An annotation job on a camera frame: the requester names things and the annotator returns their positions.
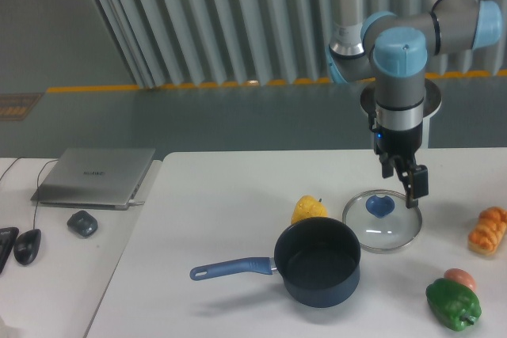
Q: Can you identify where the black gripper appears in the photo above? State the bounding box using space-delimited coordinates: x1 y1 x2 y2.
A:
373 124 429 208

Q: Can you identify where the brown egg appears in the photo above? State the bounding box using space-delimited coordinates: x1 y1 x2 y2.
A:
444 268 477 291

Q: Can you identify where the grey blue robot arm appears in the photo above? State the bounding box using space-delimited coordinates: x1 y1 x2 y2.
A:
326 0 503 208

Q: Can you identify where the glass pot lid blue knob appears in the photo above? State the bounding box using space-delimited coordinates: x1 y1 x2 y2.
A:
341 189 423 254

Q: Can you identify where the yellow bell pepper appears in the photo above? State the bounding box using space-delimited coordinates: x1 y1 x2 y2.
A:
291 196 329 225

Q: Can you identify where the orange braided bread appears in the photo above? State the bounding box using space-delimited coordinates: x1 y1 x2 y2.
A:
468 207 506 256

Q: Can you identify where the dark blue saucepan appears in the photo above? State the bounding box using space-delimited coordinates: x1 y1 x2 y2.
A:
189 217 361 308

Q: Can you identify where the green bell pepper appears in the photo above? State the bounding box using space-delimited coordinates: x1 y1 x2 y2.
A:
425 278 482 332

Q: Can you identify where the white folding partition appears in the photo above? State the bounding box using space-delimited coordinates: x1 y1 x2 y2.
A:
95 0 506 88

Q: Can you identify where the silver laptop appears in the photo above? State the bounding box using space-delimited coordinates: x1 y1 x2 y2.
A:
31 148 155 210

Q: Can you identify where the black computer mouse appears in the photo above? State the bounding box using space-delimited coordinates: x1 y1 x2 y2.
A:
13 229 42 266

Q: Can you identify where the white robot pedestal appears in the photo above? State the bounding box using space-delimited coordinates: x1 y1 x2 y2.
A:
360 79 442 149

